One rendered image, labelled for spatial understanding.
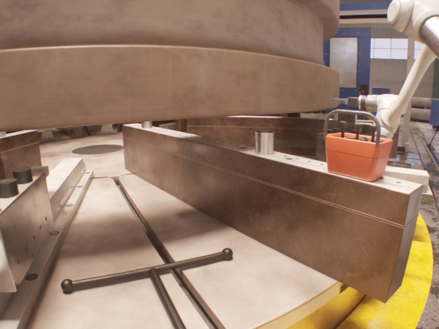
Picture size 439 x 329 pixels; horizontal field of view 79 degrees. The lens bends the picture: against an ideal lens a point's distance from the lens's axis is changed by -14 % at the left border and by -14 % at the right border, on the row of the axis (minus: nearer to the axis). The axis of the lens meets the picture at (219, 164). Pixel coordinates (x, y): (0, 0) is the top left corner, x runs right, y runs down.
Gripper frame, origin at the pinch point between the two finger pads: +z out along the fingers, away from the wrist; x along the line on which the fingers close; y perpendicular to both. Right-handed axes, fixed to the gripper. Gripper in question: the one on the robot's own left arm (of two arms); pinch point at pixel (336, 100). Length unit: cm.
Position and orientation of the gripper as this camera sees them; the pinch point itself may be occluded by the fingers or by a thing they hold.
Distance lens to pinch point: 176.7
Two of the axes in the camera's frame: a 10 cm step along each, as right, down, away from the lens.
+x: -6.3, 1.8, -7.5
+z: -7.7, -1.5, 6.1
